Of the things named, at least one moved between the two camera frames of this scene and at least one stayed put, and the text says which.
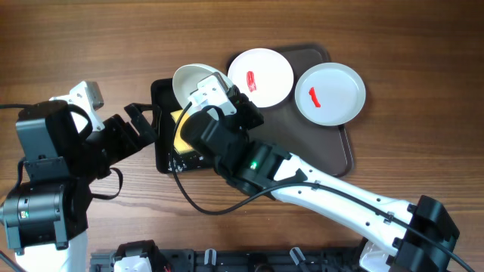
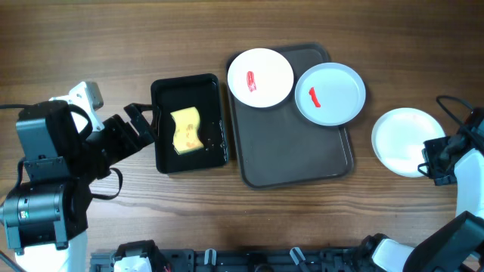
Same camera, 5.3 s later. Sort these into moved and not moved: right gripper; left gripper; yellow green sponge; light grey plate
Moved: right gripper
Not moved: light grey plate; left gripper; yellow green sponge
